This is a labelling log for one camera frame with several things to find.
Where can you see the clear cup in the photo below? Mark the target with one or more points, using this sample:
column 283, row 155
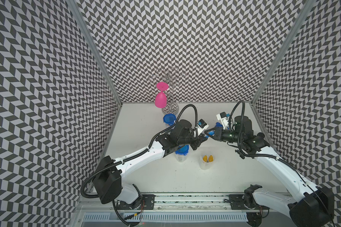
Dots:
column 181, row 157
column 203, row 165

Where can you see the blue toothbrush back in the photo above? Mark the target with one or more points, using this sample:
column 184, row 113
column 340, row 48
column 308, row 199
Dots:
column 210, row 133

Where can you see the pink plastic wine glass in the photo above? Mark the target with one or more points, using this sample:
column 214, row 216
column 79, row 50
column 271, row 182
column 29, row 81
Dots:
column 161, row 98

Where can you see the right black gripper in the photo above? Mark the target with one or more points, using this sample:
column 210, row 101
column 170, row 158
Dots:
column 218, row 133

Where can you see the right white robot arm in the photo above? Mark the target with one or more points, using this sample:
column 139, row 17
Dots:
column 309, row 206

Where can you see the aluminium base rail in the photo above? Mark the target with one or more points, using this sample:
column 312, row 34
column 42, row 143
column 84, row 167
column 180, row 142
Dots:
column 213, row 202

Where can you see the chrome glass holder stand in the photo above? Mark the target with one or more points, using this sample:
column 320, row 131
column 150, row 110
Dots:
column 172, row 77

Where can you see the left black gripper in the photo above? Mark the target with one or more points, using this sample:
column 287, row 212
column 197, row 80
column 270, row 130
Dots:
column 197, row 141

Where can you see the blue lid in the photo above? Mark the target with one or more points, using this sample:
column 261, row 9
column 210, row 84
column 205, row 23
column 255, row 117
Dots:
column 218, row 125
column 182, row 151
column 169, row 119

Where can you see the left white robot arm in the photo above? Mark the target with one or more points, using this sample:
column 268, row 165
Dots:
column 106, row 183

